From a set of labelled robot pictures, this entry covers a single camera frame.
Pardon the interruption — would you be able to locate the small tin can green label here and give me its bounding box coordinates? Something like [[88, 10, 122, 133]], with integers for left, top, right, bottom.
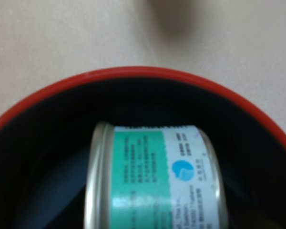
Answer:
[[84, 122, 229, 229]]

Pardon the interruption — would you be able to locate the red pot with black handles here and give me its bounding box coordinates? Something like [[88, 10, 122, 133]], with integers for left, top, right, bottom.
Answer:
[[0, 67, 286, 229]]

